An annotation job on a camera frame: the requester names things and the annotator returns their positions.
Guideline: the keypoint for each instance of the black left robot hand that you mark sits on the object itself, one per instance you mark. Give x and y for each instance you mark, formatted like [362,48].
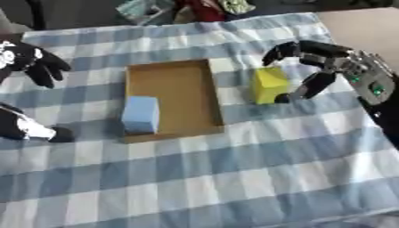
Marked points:
[31,63]

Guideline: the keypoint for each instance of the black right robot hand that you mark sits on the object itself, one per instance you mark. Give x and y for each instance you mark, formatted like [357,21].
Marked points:
[317,53]

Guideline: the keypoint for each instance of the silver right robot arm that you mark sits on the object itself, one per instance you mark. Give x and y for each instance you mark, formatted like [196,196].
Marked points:
[372,83]

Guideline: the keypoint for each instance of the tan cardboard box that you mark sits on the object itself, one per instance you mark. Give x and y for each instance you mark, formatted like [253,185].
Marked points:
[174,100]

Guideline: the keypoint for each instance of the black chair leg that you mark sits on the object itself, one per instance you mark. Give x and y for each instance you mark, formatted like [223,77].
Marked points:
[36,13]

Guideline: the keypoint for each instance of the yellow block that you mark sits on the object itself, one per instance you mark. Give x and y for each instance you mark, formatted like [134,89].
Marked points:
[268,85]

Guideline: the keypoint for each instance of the light blue block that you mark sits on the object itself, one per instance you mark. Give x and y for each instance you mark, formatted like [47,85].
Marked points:
[141,114]

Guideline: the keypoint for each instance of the pile of colourful cloth items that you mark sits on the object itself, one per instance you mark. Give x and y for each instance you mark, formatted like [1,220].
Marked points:
[182,10]

